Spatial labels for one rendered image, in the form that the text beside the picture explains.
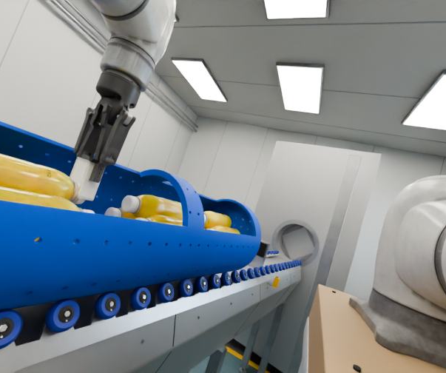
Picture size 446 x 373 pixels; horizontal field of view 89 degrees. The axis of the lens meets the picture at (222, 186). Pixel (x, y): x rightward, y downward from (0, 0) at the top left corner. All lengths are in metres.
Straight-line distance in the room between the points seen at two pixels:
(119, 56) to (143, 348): 0.57
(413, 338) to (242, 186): 5.27
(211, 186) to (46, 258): 5.61
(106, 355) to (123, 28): 0.57
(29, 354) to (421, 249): 0.56
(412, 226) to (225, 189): 5.39
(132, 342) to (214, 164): 5.60
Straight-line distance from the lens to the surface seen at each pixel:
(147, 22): 0.51
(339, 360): 0.36
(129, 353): 0.58
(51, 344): 0.48
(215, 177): 5.90
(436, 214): 0.45
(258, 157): 5.71
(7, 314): 0.43
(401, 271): 0.47
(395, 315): 0.49
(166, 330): 0.64
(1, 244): 0.34
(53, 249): 0.36
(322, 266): 1.40
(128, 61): 0.50
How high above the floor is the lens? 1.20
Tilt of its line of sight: 5 degrees up
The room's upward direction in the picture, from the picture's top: 18 degrees clockwise
